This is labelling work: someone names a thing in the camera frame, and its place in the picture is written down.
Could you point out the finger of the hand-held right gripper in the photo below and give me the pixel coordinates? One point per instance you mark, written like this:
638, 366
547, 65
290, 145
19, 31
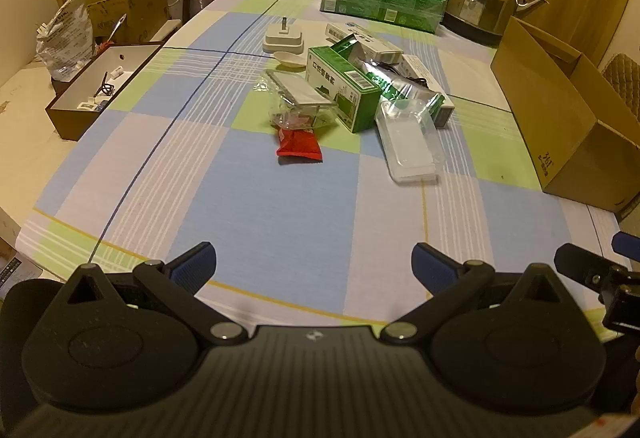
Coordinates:
575, 260
627, 244

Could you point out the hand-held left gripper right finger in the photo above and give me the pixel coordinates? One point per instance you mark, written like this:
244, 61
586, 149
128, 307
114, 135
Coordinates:
432, 265

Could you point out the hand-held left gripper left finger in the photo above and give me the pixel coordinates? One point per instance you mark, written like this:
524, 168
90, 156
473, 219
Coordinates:
192, 263

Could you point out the clear plastic tray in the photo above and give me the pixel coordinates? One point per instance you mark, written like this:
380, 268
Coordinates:
407, 148

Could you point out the long white box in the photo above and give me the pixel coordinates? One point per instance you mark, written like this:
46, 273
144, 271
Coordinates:
446, 115

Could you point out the red snack packet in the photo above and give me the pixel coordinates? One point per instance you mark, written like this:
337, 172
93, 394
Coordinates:
300, 148

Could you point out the silver foil bag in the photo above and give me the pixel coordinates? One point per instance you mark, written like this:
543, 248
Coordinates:
390, 92

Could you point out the clear plastic box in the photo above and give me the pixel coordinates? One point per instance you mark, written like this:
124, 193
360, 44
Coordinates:
300, 93

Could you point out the green white carton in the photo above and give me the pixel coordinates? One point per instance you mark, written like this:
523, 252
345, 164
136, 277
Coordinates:
330, 78

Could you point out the white green medicine box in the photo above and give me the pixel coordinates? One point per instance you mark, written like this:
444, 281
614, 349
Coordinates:
377, 45

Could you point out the white power adapter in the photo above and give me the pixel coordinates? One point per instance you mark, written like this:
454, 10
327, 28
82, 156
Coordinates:
284, 38

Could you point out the checked tablecloth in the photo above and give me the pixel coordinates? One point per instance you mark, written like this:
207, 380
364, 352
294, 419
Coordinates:
280, 218

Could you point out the beige quilted chair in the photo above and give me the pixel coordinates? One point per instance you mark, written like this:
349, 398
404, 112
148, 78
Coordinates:
625, 78

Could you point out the brown open box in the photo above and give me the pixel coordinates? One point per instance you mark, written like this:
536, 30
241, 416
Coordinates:
65, 118

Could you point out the small white plastic piece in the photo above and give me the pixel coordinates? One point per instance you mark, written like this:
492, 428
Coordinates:
116, 72

